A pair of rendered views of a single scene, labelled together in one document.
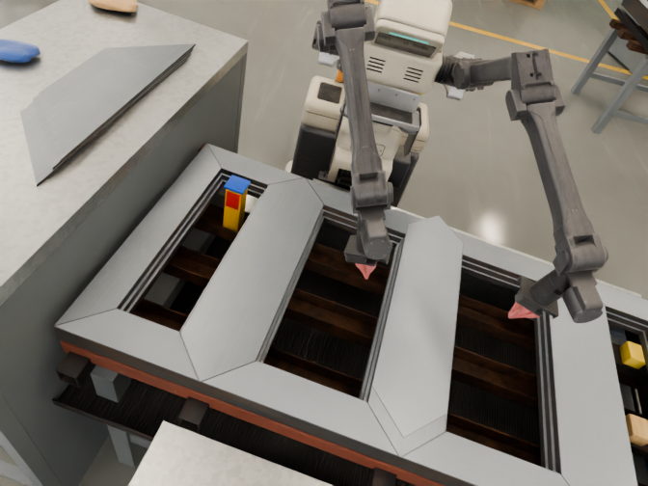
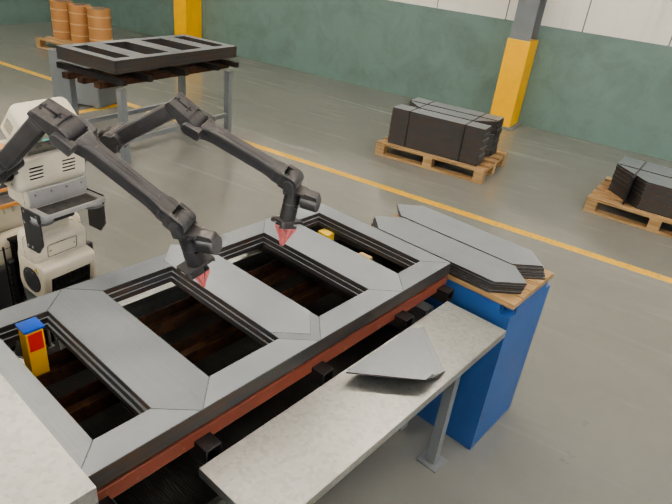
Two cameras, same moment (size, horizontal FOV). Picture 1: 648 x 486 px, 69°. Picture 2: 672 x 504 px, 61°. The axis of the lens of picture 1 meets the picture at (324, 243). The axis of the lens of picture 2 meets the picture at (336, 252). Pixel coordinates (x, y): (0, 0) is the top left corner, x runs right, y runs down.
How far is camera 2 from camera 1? 0.99 m
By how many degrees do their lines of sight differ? 46
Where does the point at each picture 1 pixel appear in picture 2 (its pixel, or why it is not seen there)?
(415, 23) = not seen: hidden behind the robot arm
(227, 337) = (177, 384)
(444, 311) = (246, 279)
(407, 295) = (220, 288)
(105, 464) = not seen: outside the picture
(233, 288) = (137, 366)
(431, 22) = not seen: hidden behind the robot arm
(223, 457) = (252, 442)
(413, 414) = (300, 323)
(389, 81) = (52, 180)
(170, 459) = (232, 472)
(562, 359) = (312, 253)
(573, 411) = (342, 267)
